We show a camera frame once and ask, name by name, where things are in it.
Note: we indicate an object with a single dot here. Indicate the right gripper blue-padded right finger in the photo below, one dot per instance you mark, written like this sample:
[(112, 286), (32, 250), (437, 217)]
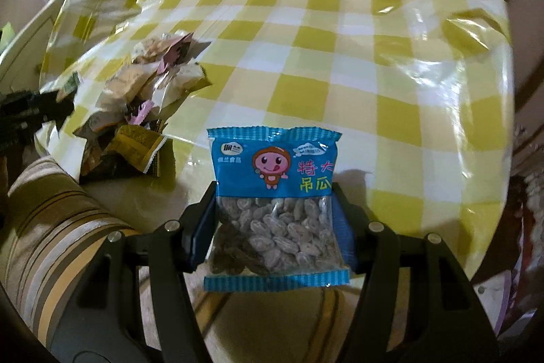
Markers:
[(349, 222)]

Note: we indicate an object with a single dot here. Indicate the blue melon seed packet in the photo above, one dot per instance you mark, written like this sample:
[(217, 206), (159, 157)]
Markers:
[(274, 191)]

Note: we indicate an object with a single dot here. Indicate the striped sofa cushion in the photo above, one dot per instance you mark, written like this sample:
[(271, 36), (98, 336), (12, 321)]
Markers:
[(53, 230)]

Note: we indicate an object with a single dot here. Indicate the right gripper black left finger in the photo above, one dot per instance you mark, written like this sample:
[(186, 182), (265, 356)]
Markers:
[(199, 223)]

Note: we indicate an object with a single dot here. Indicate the pink snack wrapper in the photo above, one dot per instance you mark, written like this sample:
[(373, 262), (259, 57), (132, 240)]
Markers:
[(176, 51)]

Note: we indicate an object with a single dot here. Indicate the yellow tofu snack packet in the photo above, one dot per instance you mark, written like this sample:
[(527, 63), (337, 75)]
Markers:
[(119, 152)]

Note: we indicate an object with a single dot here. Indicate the yellow white checkered tablecloth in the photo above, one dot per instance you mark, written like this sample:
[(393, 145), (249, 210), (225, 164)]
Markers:
[(420, 90)]

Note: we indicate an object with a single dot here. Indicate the white biscuit ball packet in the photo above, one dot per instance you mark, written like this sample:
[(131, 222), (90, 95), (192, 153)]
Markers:
[(174, 84)]

